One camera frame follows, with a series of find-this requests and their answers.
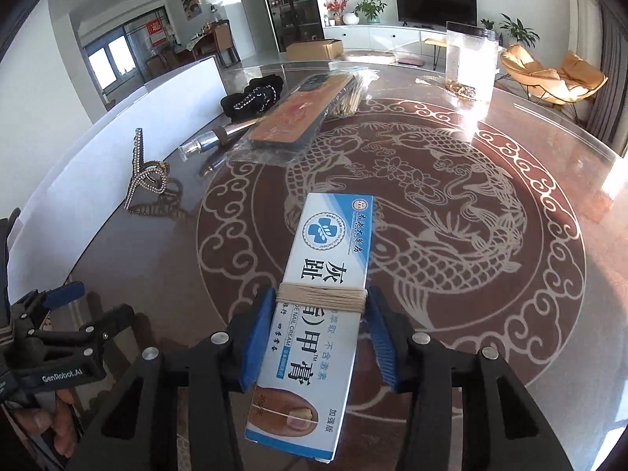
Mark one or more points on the black scrunchie with beads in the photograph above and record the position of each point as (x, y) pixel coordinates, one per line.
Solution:
(259, 96)

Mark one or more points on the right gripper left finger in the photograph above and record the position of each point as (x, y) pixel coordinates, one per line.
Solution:
(136, 427)

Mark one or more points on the white floor air conditioner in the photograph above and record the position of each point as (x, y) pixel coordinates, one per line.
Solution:
(585, 38)

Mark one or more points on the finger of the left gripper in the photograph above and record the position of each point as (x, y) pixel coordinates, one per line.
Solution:
(64, 295)
(92, 335)

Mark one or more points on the orange phone case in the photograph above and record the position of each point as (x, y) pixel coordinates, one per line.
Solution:
(291, 125)

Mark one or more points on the brown spray bottle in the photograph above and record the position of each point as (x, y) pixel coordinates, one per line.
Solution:
(220, 137)

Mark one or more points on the orange lounge chair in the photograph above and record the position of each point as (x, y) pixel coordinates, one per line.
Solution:
(572, 82)

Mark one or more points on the dark glass display cabinet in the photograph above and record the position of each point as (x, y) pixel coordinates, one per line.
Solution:
(295, 21)

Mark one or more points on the leafy floor plant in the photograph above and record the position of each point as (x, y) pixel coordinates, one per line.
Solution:
(521, 34)

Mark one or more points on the grey curtain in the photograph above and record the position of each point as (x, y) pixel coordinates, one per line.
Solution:
(608, 117)

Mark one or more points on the white tv cabinet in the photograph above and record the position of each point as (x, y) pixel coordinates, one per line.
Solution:
(364, 39)

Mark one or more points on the black flat television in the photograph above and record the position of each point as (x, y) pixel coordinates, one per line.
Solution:
(437, 12)

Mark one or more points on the white cardboard sorting box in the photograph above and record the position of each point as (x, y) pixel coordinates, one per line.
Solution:
(89, 182)

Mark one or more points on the red flower vase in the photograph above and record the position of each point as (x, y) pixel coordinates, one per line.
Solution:
(335, 10)

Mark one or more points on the left hand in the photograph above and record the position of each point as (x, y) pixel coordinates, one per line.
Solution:
(36, 421)

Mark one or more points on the blue white ointment box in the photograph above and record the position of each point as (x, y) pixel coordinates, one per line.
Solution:
(299, 403)

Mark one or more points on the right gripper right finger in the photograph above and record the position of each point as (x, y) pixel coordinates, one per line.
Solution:
(503, 427)

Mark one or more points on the pearl gold hair claw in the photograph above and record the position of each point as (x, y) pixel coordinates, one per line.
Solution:
(151, 176)

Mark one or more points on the green potted plant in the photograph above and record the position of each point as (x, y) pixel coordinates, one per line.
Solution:
(370, 10)

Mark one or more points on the cardboard shipping box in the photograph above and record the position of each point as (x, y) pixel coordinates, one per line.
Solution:
(315, 50)

